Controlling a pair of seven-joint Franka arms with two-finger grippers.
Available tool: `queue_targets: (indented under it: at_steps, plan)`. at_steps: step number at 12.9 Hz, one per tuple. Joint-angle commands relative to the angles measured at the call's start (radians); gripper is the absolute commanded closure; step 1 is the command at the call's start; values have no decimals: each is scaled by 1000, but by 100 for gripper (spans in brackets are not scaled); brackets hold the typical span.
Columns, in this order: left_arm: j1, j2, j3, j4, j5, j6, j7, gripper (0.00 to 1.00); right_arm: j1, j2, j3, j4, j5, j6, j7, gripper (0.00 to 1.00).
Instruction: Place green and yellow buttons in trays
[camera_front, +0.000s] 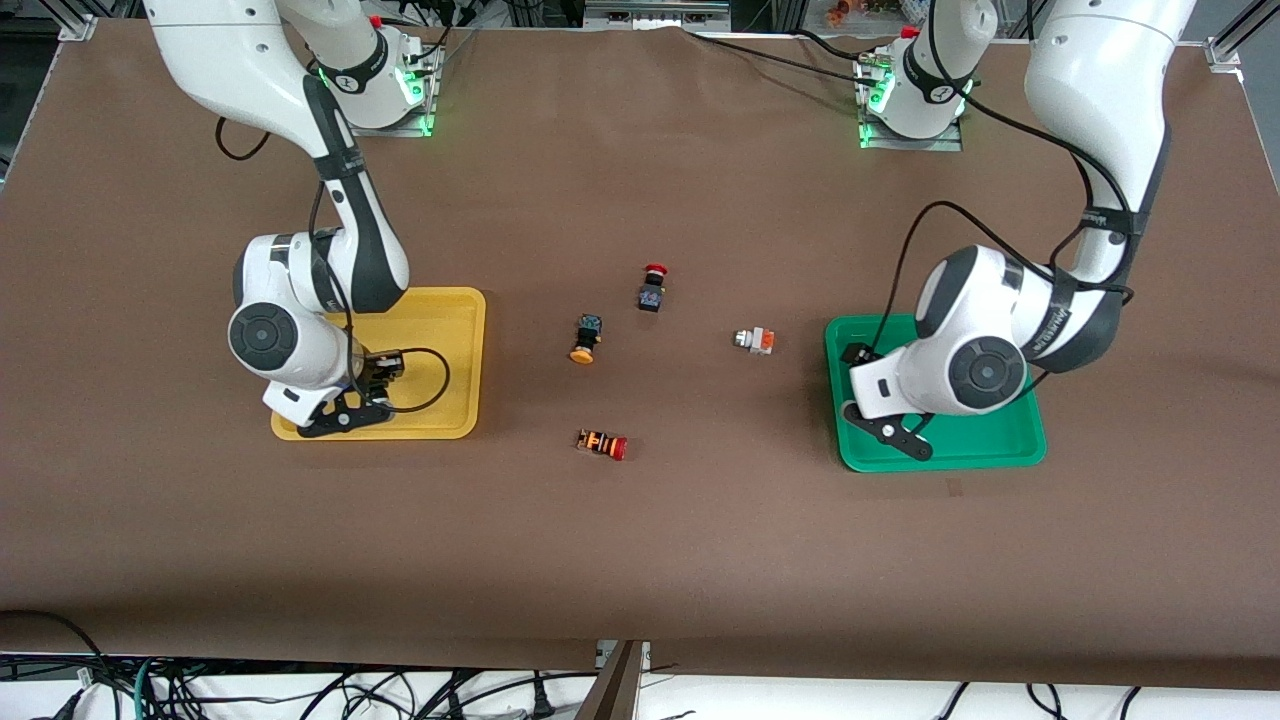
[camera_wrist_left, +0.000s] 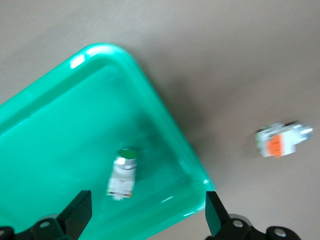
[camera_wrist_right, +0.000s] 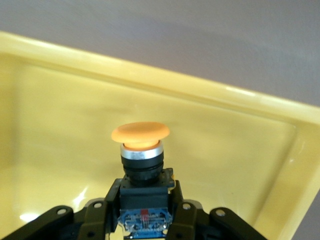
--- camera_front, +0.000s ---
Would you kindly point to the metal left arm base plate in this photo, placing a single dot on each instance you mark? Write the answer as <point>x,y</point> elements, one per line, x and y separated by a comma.
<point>940,146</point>

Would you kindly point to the aluminium frame profile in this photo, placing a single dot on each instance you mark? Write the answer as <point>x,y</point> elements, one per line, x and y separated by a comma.
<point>655,12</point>

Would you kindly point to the white push button orange label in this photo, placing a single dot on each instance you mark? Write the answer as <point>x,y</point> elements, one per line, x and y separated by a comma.
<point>755,341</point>

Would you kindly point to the green plastic tray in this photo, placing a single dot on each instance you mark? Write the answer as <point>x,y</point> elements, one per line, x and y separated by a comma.
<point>1000,445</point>

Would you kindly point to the brown table cover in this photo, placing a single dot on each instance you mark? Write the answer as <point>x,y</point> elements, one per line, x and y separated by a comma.
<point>640,560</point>

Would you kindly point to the metal table leg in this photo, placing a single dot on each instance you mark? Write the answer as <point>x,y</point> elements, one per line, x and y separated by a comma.
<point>615,690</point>

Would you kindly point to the red push button orange body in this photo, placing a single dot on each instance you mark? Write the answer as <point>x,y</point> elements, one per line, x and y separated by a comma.
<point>602,444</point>

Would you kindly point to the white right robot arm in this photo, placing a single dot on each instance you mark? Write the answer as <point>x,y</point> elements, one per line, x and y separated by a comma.
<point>220,60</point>

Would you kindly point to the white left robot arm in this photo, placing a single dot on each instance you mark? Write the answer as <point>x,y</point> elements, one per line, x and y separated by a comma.
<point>1090,90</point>

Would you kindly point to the aluminium frame corner bracket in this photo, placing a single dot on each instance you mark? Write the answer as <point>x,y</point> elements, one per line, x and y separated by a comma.
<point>78,28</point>
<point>1225,52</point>

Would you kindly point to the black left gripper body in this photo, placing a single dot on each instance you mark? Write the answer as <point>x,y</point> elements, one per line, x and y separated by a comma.
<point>857,354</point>

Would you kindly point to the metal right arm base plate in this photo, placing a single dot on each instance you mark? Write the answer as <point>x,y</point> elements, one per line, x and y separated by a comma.
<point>345,128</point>

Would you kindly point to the yellow plastic tray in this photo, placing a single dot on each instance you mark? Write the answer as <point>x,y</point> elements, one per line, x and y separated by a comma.
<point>440,320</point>

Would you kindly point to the red push button black body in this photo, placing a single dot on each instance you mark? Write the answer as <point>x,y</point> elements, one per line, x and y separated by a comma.
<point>652,290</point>

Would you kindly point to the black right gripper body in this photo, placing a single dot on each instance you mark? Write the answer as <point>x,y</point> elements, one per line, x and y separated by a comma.
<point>375,371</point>

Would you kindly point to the yellow push button black body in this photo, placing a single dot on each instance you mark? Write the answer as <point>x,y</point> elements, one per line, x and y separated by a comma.
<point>586,338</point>

